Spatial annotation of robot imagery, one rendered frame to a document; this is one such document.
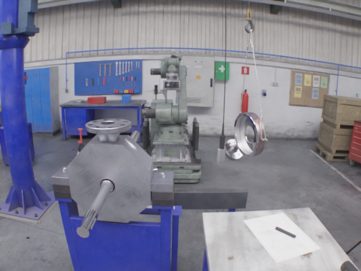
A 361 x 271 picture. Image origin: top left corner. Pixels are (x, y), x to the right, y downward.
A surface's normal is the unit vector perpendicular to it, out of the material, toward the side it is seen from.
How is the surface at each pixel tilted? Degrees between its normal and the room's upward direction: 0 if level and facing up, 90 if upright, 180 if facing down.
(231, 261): 0
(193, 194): 90
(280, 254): 0
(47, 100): 90
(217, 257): 0
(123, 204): 90
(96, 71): 90
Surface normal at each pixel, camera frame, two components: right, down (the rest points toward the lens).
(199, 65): -0.05, 0.27
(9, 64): 0.48, 0.25
